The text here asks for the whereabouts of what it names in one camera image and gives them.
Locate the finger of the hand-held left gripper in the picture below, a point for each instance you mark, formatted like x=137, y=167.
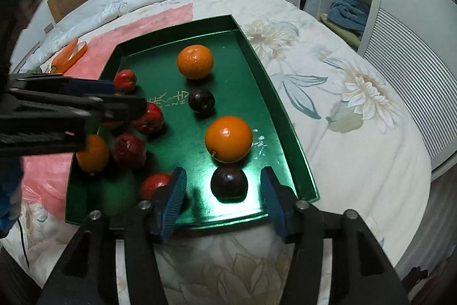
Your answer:
x=117, y=108
x=89, y=87

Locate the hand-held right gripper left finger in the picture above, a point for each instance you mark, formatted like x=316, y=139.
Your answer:
x=175, y=197

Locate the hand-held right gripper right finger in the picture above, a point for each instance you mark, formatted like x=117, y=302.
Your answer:
x=273, y=201

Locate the small red apple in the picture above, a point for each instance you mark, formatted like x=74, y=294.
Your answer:
x=150, y=121
x=155, y=183
x=125, y=79
x=128, y=151

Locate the green tray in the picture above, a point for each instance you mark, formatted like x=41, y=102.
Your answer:
x=185, y=155

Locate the dark purple plum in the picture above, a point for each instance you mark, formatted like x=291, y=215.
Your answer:
x=201, y=100
x=229, y=182

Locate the orange bowl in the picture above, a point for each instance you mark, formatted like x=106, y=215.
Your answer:
x=80, y=53

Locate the carrot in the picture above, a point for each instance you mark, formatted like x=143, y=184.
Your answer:
x=64, y=53

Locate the pink plastic sheet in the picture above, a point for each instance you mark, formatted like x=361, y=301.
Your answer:
x=157, y=22

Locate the dark textured cloth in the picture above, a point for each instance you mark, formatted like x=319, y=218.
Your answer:
x=16, y=280

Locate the pale green folded cloth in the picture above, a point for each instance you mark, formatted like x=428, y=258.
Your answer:
x=339, y=35

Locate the white slatted panel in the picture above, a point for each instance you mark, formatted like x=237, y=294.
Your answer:
x=410, y=76

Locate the blue towel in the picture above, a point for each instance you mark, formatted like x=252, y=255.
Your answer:
x=348, y=13

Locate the wall socket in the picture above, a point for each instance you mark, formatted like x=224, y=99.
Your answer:
x=49, y=28

